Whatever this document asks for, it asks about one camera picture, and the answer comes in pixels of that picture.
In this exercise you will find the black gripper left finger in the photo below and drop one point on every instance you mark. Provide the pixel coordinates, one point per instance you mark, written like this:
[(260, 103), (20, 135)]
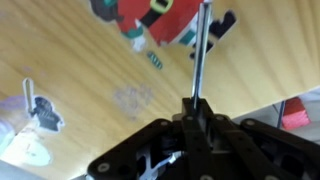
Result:
[(156, 150)]

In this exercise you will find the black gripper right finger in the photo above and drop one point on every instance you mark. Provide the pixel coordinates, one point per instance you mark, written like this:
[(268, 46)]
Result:
[(253, 150)]

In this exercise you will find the silver metal spoon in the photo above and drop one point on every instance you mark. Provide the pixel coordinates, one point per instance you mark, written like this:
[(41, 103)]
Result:
[(201, 50)]

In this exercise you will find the thin dark metal leg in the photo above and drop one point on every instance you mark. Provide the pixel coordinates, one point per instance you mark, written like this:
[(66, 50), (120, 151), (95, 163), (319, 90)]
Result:
[(280, 115)]

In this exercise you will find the red ribbed block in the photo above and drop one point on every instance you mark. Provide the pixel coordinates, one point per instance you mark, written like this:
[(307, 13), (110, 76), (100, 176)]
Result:
[(295, 115)]

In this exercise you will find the small striped candy sticker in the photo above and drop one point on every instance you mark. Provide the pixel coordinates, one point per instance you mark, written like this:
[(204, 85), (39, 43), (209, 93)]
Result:
[(155, 60)]

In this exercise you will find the black knight sticker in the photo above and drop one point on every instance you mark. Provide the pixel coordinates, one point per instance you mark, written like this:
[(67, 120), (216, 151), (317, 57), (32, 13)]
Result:
[(46, 115)]

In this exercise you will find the Santa Claus sticker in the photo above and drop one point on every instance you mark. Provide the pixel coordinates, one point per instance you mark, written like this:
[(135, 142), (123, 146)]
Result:
[(166, 26)]

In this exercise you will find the light wooden table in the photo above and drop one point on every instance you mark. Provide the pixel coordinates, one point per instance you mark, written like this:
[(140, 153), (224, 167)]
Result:
[(83, 50)]

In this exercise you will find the round white sticker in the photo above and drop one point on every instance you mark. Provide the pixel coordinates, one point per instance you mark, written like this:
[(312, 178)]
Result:
[(31, 153)]

